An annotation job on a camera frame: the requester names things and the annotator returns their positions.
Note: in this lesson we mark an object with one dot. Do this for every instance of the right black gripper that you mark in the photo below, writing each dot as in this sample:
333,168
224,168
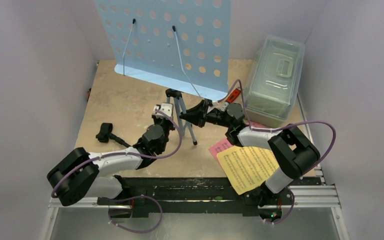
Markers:
204,113

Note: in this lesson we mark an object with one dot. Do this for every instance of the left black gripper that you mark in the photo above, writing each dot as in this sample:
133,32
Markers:
155,118

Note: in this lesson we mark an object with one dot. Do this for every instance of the light blue music stand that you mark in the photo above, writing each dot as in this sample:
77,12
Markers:
179,44

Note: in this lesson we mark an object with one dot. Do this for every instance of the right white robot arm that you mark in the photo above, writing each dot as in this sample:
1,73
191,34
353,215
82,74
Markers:
293,151

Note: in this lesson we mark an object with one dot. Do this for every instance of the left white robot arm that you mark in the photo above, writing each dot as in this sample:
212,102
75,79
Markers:
78,172

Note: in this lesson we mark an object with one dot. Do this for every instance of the pink sheet music page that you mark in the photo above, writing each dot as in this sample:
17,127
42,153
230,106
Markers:
225,144

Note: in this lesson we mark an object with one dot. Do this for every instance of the black microphone desk stand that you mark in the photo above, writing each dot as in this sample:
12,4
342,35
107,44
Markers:
105,135

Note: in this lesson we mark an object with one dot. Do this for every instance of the yellow sheet music page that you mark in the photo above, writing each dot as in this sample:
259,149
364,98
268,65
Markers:
247,167

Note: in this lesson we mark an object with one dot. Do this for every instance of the clear plastic storage box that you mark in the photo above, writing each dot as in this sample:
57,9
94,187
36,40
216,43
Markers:
273,82

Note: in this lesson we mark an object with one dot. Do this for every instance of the red handled adjustable wrench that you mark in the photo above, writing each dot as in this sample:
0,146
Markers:
233,96

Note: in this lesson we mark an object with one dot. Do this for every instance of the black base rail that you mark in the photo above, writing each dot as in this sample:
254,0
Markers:
194,195

